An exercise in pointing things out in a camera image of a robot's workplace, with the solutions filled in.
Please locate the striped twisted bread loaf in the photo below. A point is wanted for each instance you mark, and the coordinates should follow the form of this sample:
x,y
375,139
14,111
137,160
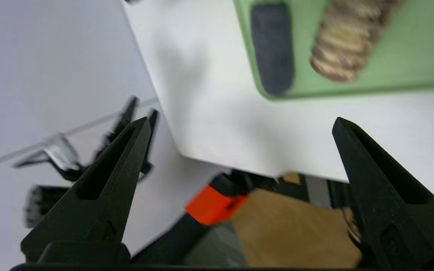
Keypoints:
x,y
347,45

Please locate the light green plastic tray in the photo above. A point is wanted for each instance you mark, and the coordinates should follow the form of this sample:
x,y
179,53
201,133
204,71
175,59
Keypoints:
x,y
409,49

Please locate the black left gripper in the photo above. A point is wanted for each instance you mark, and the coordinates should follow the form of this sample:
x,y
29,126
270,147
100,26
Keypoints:
x,y
79,169

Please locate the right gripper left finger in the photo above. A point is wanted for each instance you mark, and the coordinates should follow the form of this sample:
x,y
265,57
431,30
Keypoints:
x,y
96,203

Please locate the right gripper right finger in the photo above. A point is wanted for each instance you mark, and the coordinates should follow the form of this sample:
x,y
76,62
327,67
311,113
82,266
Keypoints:
x,y
398,226

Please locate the brown cardboard box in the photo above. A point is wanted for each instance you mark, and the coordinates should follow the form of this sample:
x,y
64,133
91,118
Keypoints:
x,y
292,229

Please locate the orange black robot base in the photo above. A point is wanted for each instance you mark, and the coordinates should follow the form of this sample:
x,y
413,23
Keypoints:
x,y
213,205

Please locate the dark grey towel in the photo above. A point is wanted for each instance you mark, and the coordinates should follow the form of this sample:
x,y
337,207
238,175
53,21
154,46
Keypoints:
x,y
273,49

